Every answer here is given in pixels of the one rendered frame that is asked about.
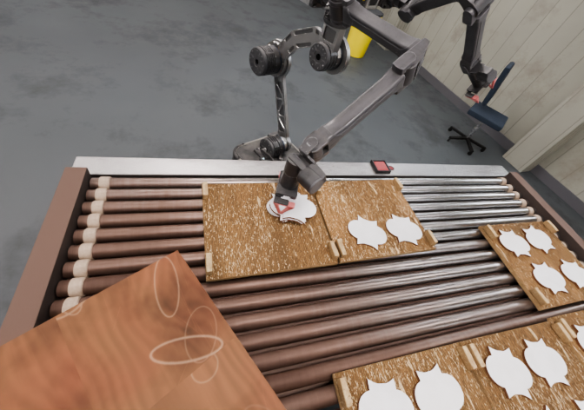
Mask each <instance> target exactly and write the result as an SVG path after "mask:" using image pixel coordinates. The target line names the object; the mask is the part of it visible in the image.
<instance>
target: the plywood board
mask: <svg viewBox="0 0 584 410"><path fill-rule="evenodd" d="M0 410H286V408H285V407H284V405H283V404H282V403H281V401H280V400H279V398H278V397H277V396H276V394H275V392H274V391H273V389H272V388H271V386H270V385H269V383H268V382H267V381H266V379H265V378H264V376H263V375H262V373H261V372H260V370H259V369H258V367H257V366H256V364H255V363H254V362H253V360H252V359H251V357H250V356H249V354H248V353H247V351H246V350H245V348H244V347H243V345H242V343H241V342H240V341H239V340H238V338H237V337H236V335H235V333H234V332H233V330H232V329H231V328H230V326H229V324H228V323H227V322H226V321H225V319H224V318H223V316H222V314H221V313H220V311H219V310H218V308H217V307H216V305H215V304H214V302H213V301H212V300H211V299H210V297H209V295H208V294H207V292H206V291H205V289H204V288H203V286H202V285H201V283H200V282H199V280H197V278H196V276H195V275H194V273H193V272H192V270H191V269H190V267H189V265H188V264H187V263H186V261H185V260H184V259H183V257H182V256H181V254H180V253H179V251H178V250H177V251H175V252H173V253H172V254H170V255H167V256H165V257H163V258H162V259H161V260H159V261H156V262H154V263H153V264H151V265H149V266H147V267H146V268H143V269H142V270H140V271H138V272H136V273H134V274H133V275H131V276H129V277H127V278H125V279H123V280H122V281H119V282H118V283H116V284H114V285H112V286H111V287H109V288H106V289H104V290H103V291H102V292H100V293H98V294H95V295H93V296H92V297H90V298H89V299H87V300H85V301H83V302H81V303H79V304H77V305H75V306H74V307H72V308H70V309H68V310H66V311H64V312H62V313H61V314H59V315H57V316H55V317H53V318H52V319H50V320H48V321H46V322H44V323H42V324H41V325H39V326H37V327H34V328H32V329H31V330H30V331H28V332H26V333H24V334H22V335H20V336H18V337H16V338H15V339H13V340H11V341H9V342H7V343H5V344H3V345H2V346H1V347H0Z"/></svg>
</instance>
